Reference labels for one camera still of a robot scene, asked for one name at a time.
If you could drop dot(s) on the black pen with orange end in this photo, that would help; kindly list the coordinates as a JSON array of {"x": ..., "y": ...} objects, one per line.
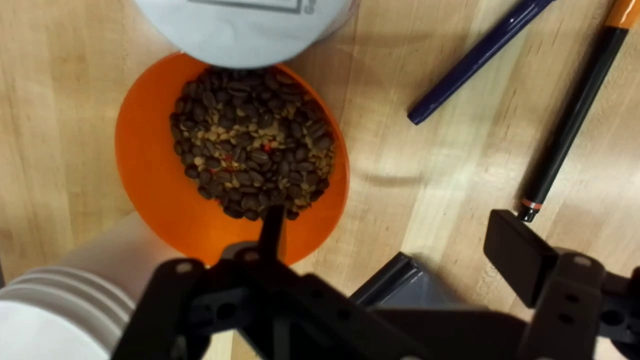
[{"x": 573, "y": 121}]

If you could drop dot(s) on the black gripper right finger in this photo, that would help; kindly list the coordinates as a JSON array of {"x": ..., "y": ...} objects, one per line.
[{"x": 566, "y": 301}]

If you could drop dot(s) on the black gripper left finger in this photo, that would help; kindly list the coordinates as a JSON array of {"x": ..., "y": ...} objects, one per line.
[{"x": 266, "y": 312}]

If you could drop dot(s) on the orange bowl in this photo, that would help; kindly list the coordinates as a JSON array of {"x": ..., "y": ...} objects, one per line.
[{"x": 150, "y": 173}]

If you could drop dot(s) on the coffee beans pile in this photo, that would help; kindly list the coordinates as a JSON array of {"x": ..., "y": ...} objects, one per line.
[{"x": 251, "y": 140}]

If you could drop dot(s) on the white cup with red print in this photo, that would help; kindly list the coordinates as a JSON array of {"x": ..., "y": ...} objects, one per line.
[{"x": 241, "y": 31}]

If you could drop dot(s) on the dark blue marker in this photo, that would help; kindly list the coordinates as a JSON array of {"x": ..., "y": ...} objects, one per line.
[{"x": 476, "y": 61}]

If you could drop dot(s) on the plain white cup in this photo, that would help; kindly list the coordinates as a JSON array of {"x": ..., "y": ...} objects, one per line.
[{"x": 60, "y": 306}]

